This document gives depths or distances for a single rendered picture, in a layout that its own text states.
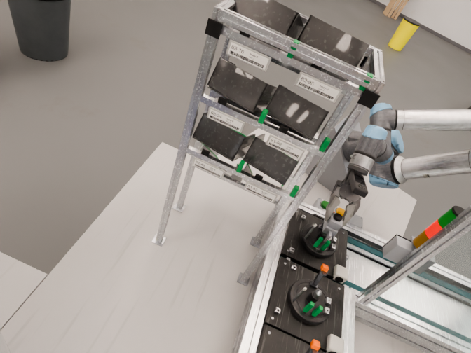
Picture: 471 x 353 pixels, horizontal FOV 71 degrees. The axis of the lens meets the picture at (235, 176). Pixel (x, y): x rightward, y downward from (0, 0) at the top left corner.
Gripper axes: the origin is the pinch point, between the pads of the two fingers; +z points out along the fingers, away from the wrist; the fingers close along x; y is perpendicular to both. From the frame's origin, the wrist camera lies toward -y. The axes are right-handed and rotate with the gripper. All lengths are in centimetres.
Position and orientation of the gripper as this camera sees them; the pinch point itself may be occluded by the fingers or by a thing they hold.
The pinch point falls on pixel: (335, 221)
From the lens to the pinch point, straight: 120.0
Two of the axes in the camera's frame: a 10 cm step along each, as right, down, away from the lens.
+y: 0.3, -0.4, 10.0
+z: -4.2, 9.1, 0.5
